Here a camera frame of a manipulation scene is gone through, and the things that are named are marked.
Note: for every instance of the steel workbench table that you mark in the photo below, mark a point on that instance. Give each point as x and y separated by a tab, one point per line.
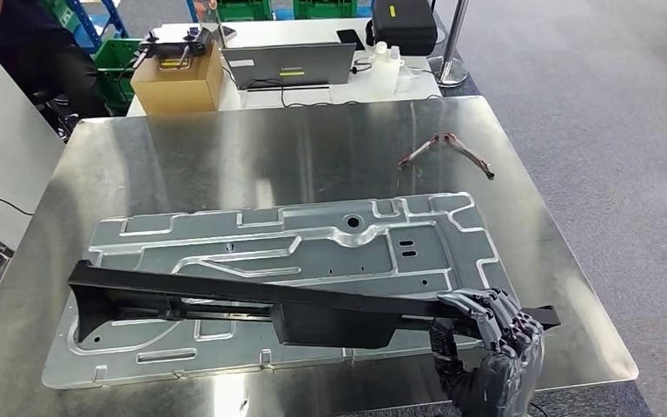
224	155

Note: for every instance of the cardboard box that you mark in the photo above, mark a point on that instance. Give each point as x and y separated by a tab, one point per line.
178	92

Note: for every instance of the chrome stanchion with round base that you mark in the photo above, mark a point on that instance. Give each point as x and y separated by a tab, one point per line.
451	34

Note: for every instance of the large stamped metal panel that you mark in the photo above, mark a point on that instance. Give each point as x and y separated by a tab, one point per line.
339	259

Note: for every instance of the clear plastic cup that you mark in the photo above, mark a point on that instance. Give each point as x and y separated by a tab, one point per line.
409	80

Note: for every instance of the black phone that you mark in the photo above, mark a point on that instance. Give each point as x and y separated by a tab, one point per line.
349	37

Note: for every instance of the blue background rack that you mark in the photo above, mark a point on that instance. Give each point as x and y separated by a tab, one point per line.
83	29

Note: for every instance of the white board panel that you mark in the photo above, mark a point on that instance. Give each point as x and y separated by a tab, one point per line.
5	144

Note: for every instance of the black handheld controller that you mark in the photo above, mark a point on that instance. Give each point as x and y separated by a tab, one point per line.
172	49

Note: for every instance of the black office chair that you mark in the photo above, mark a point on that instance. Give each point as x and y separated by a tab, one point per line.
60	118

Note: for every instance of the black carrying case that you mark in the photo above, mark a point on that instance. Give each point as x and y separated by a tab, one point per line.
402	26

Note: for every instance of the grey laptop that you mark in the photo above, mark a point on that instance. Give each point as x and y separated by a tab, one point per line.
287	63

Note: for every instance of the black plastic plate frame part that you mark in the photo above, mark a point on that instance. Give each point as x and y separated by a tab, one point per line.
166	282

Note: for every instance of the white plastic bottle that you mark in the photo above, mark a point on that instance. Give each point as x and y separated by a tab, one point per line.
379	75
397	66

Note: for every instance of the person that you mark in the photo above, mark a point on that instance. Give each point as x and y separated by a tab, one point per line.
23	52

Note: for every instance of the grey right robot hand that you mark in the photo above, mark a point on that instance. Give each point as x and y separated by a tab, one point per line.
506	385

